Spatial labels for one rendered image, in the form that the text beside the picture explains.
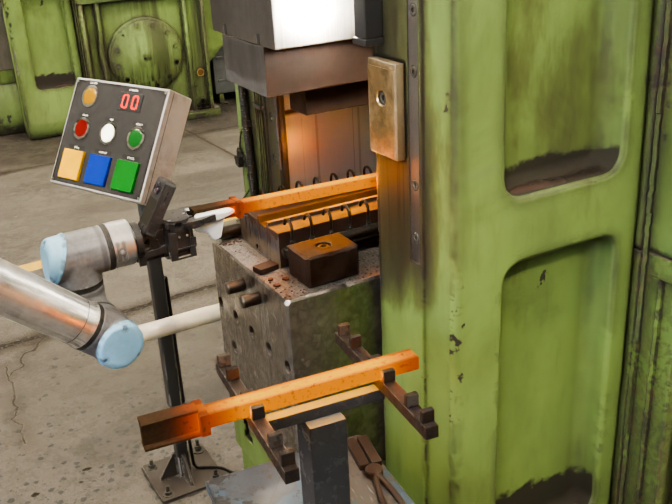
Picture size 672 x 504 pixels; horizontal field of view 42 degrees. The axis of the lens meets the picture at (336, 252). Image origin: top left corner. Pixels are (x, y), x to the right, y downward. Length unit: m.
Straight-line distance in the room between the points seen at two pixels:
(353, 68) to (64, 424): 1.80
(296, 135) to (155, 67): 4.61
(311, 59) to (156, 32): 4.89
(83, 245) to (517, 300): 0.82
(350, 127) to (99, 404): 1.53
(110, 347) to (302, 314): 0.37
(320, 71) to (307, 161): 0.38
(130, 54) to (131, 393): 3.73
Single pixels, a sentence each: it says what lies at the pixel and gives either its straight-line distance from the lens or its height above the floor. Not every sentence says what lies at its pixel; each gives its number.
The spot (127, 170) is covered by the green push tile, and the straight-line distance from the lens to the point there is 2.17.
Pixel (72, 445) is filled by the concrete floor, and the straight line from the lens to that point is 3.02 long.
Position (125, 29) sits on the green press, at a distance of 6.53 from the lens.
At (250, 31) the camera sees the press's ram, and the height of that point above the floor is 1.39.
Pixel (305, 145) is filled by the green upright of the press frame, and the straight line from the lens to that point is 2.05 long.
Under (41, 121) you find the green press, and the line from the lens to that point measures 6.63.
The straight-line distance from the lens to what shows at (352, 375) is 1.33.
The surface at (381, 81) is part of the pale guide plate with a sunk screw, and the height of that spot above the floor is 1.32.
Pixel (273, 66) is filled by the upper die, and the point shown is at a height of 1.33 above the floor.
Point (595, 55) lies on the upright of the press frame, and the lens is 1.67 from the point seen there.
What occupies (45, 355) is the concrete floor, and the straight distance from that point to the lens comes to 3.58.
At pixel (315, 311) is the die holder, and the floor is 0.88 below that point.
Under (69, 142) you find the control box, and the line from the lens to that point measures 2.36.
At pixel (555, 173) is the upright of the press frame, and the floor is 1.13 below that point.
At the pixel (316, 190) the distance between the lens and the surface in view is 1.86.
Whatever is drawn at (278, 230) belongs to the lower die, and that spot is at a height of 0.99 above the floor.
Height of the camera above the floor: 1.66
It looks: 23 degrees down
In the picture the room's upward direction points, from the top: 3 degrees counter-clockwise
